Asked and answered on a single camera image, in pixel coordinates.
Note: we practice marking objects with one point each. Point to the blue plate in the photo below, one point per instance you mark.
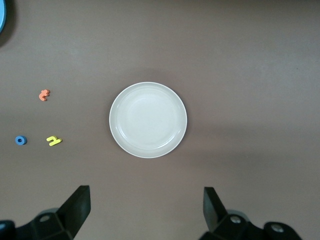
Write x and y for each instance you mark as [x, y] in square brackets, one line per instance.
[2, 15]

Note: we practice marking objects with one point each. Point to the blue foam letter o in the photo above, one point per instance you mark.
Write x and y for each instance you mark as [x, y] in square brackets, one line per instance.
[17, 140]

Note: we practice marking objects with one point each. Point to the orange foam letter t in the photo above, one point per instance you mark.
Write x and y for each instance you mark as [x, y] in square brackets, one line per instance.
[44, 95]

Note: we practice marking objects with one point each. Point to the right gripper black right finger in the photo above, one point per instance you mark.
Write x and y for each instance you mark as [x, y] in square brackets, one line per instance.
[217, 215]

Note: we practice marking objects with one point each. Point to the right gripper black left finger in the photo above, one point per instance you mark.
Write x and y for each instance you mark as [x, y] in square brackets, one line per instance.
[75, 210]

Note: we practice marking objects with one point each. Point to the yellow foam letter h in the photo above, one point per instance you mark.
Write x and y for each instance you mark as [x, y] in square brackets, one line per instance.
[53, 143]

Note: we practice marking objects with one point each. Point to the brown table cover sheet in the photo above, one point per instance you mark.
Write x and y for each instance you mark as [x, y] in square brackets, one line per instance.
[225, 62]

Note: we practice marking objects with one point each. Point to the beige brown plate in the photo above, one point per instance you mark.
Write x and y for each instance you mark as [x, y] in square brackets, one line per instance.
[148, 120]

